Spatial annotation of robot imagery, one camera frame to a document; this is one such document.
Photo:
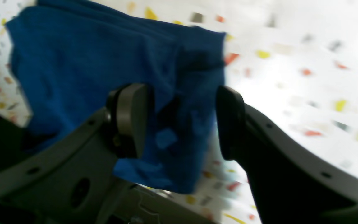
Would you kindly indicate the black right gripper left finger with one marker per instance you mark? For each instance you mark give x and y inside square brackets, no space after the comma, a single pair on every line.
[71,182]

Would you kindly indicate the blue t-shirt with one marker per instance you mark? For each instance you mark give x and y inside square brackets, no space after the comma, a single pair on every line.
[69,54]

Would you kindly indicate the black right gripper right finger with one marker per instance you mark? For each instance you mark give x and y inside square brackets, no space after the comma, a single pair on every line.
[283,175]

